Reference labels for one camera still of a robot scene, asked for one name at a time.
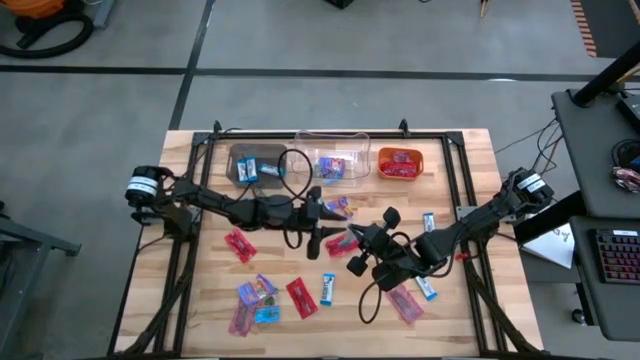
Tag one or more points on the colourful candy packet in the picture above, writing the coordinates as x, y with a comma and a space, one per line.
626, 179

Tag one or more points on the orange plastic bin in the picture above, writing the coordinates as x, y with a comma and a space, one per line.
382, 152

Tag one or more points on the green candy packet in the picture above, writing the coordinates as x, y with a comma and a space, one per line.
270, 300

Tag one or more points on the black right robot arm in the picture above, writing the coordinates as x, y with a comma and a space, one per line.
480, 220

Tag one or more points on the purple and orange candy packet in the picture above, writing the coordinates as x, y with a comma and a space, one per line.
266, 285

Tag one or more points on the wooden stick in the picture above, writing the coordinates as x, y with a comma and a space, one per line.
484, 7

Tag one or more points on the clear plastic bin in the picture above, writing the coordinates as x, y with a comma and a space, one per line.
357, 150

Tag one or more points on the blue and white candy bar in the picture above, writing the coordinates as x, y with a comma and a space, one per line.
241, 170
270, 170
327, 288
428, 221
427, 290
251, 169

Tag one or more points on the black equipment base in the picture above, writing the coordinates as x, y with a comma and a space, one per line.
340, 3

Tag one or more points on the grey plastic bin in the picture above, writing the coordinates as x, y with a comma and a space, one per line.
265, 152

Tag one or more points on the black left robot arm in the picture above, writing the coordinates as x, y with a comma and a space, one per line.
215, 202

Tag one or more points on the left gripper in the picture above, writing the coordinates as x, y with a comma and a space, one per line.
310, 220

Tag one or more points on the red tag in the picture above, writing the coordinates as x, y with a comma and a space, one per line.
461, 257

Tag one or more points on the pink translucent candy packet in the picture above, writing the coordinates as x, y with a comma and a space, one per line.
241, 320
407, 307

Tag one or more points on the black backlit keyboard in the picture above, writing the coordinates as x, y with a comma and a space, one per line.
617, 257

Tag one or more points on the grey metal table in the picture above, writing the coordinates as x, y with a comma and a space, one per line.
30, 239

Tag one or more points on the grey desk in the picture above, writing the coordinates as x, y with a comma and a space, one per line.
600, 310
590, 165

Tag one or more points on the orange shop vacuum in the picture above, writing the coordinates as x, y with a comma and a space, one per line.
35, 6

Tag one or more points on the black floor mat orange-striped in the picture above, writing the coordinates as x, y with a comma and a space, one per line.
615, 25

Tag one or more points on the black stand beam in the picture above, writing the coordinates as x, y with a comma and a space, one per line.
605, 75
545, 222

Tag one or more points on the black aluminium table frame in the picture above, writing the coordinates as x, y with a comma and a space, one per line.
425, 135

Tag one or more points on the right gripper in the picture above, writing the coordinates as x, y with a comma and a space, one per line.
380, 242

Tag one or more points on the black caster wheel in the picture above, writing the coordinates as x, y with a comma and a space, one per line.
579, 316

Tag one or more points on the white paper sheet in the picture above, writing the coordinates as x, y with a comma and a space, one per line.
555, 245

